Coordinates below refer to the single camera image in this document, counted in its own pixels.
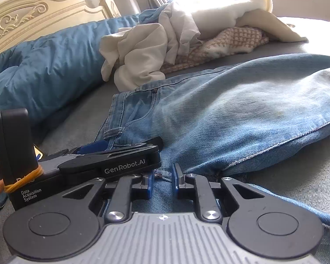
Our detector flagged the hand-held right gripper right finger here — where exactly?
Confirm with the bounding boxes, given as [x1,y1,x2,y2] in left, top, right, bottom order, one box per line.
[172,163,264,223]

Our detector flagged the cream carved headboard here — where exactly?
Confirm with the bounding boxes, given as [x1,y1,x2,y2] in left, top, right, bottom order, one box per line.
[0,0,122,60]

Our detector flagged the beige houndstooth garment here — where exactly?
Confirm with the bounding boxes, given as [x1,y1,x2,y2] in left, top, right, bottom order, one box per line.
[159,25,270,74]

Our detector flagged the grey bed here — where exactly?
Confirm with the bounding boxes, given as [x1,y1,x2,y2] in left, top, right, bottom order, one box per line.
[0,16,330,226]

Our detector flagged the blue pillow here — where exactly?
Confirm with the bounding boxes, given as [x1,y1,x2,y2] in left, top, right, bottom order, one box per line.
[0,13,144,150]

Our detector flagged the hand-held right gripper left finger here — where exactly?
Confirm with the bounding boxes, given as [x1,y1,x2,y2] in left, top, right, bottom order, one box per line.
[63,170,155,224]

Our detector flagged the light blue cloth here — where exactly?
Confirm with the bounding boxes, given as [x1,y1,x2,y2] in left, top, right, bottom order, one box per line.
[139,3,171,25]

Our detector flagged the cream fleece garment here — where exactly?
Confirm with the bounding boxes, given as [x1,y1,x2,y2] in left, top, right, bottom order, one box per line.
[189,0,309,44]

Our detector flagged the blue jeans with leather patch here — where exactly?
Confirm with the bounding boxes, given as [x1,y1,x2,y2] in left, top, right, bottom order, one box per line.
[95,53,330,264]

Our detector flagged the cream white top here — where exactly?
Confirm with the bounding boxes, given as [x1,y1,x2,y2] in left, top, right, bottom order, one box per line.
[99,23,169,92]

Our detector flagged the white shirt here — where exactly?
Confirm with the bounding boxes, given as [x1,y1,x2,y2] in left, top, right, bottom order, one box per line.
[158,1,206,64]

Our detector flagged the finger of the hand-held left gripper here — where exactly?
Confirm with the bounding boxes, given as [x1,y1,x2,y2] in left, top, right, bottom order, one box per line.
[104,136,164,158]
[69,139,110,156]

